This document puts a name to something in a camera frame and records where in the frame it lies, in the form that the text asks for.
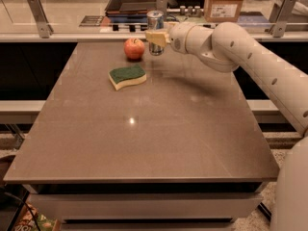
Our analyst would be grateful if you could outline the silver blue redbull can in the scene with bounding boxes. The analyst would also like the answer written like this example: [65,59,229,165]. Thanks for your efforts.
[147,11,164,56]

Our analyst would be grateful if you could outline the middle metal glass bracket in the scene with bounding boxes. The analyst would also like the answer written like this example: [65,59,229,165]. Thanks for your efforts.
[156,0,167,17]

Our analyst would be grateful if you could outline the left metal glass bracket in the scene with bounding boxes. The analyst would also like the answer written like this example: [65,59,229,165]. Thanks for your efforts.
[27,0,53,39]

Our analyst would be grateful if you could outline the white table drawer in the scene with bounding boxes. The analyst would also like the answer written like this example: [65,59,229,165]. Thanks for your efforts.
[30,192,262,221]

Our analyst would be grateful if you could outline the brown cardboard box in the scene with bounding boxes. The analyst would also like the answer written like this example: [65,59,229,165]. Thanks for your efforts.
[204,0,244,22]

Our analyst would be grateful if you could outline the dark open tray box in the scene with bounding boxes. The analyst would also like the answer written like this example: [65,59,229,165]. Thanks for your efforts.
[105,0,157,14]

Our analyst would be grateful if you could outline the metal glass bracket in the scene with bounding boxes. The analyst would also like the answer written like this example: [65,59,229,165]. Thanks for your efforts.
[27,0,53,39]
[269,0,296,38]
[156,0,167,17]

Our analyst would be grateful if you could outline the colourful snack bag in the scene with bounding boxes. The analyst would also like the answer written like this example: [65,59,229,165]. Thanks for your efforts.
[12,205,59,231]

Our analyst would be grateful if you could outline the green yellow sponge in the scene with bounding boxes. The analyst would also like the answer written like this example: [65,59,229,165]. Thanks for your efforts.
[109,64,147,90]

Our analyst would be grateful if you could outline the right metal glass bracket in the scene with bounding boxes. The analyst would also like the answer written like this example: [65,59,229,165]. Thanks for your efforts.
[269,0,296,38]

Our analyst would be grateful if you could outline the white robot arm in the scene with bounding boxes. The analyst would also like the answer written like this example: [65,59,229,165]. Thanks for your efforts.
[145,22,308,231]

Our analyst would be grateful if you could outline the red apple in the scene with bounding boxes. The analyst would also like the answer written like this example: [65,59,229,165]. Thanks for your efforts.
[124,38,145,60]

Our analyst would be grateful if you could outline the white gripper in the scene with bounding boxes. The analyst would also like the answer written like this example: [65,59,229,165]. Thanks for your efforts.
[145,21,194,54]

